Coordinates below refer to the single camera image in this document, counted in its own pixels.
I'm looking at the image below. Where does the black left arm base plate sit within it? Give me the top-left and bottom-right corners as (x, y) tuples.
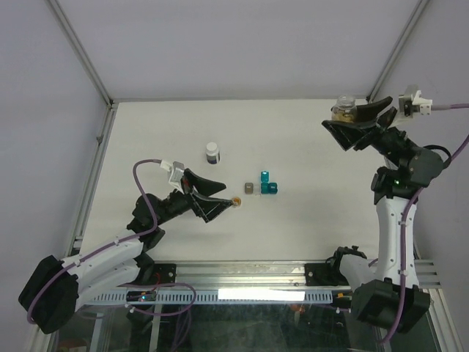
(122, 263), (177, 287)

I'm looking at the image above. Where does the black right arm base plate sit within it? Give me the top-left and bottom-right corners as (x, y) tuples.
(304, 263), (348, 287)

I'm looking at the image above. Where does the aluminium mounting rail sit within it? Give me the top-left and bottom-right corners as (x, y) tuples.
(45, 260), (440, 293)

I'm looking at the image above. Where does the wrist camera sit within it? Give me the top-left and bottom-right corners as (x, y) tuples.
(160, 160), (185, 192)
(398, 84), (433, 118)

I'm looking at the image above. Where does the teal Wed pill box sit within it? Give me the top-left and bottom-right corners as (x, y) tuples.
(260, 170), (270, 183)

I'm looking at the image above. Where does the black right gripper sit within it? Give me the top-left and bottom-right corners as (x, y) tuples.
(320, 97), (414, 167)

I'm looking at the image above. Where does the white capped dark pill bottle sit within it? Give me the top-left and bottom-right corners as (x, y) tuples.
(205, 142), (220, 164)

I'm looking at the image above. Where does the grey slotted cable duct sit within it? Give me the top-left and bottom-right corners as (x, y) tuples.
(90, 289), (333, 305)

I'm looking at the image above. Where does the left aluminium frame post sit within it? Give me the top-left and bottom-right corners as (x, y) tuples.
(47, 0), (118, 111)

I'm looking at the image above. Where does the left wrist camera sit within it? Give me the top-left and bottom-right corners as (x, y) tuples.
(160, 160), (185, 192)

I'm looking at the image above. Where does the orange jar lid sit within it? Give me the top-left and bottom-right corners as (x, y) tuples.
(232, 197), (242, 208)

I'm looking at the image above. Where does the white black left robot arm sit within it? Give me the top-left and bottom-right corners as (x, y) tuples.
(18, 169), (233, 334)

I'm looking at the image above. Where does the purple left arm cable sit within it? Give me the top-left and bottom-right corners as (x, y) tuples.
(27, 158), (197, 352)

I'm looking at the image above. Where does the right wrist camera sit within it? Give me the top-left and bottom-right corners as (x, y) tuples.
(398, 84), (433, 118)

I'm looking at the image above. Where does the aluminium frame post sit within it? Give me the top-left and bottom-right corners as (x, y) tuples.
(47, 0), (118, 111)
(366, 0), (432, 103)

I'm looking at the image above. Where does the teal Mon pill box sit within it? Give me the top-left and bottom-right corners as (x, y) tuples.
(260, 183), (278, 194)

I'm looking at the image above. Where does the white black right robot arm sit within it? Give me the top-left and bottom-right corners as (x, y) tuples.
(317, 95), (452, 336)

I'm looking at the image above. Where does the right aluminium frame post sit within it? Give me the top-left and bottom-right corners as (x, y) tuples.
(366, 0), (432, 103)

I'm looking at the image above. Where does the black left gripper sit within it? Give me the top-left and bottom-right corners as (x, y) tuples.
(154, 169), (232, 226)

